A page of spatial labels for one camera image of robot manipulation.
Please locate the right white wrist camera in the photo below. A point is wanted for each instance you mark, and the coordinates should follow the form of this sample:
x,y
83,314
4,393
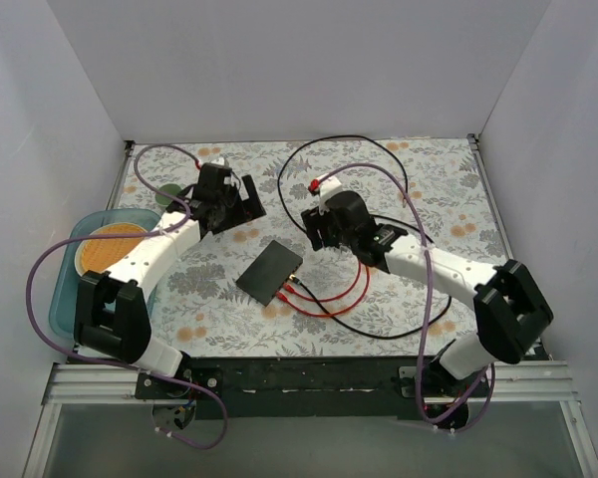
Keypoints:
x,y
324,188

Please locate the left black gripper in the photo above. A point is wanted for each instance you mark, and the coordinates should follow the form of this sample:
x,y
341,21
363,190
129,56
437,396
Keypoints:
x,y
236,210

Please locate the teal plastic tray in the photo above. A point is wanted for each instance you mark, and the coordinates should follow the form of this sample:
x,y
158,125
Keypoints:
x,y
63,305

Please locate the orange woven plate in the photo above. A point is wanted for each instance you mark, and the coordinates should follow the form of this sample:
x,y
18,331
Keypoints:
x,y
99,255

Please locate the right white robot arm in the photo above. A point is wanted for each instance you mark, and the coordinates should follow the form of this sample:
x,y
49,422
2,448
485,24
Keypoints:
x,y
511,312

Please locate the floral tablecloth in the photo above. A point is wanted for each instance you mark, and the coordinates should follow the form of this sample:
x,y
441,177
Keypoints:
x,y
337,310

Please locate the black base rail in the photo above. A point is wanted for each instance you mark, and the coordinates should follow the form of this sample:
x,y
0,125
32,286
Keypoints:
x,y
291,387

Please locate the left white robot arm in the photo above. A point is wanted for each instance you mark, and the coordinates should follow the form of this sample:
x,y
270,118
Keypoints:
x,y
112,316

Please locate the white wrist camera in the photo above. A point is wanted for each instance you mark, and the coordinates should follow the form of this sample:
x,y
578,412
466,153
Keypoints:
x,y
219,162
324,188

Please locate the black network switch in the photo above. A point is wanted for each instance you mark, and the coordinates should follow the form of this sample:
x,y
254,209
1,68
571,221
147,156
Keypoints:
x,y
266,275

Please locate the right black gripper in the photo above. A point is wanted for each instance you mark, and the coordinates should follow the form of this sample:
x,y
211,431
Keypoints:
x,y
320,231

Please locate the green plastic cup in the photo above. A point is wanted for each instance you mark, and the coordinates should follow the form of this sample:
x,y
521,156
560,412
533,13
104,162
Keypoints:
x,y
163,198

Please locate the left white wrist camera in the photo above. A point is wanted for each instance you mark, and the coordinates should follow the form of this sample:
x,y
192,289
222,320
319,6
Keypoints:
x,y
219,162

